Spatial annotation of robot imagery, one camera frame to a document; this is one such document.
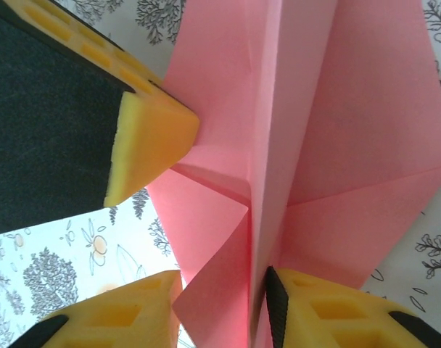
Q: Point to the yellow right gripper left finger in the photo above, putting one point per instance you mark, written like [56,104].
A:
[126,315]

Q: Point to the floral patterned table cover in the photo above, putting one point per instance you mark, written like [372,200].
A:
[43,272]

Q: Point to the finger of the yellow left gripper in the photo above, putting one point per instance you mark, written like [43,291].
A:
[61,127]

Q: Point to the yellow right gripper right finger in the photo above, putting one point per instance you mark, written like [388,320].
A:
[333,319]

